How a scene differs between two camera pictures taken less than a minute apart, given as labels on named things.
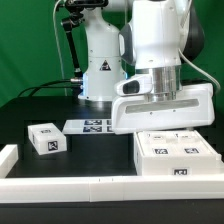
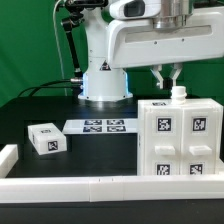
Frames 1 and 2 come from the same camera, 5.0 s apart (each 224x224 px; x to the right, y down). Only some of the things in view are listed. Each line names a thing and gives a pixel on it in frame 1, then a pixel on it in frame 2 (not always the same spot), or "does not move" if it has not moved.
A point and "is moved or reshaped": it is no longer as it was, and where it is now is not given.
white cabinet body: x=174 y=153 is moved or reshaped
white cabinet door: x=189 y=143 is moved or reshaped
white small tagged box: x=46 y=138 does not move
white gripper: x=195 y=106 → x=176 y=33
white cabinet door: x=159 y=144 is moved or reshaped
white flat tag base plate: x=89 y=126 does not move
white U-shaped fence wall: x=44 y=189 does not move
